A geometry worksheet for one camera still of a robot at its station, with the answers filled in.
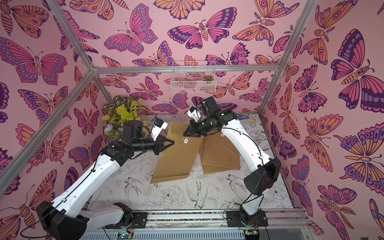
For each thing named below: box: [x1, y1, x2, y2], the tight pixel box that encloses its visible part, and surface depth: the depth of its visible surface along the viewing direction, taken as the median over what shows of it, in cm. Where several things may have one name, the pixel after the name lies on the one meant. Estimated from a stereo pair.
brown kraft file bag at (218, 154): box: [198, 132, 241, 175], surface depth 98 cm
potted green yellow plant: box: [101, 95, 144, 137], surface depth 92 cm
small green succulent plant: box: [203, 75, 214, 81], surface depth 94 cm
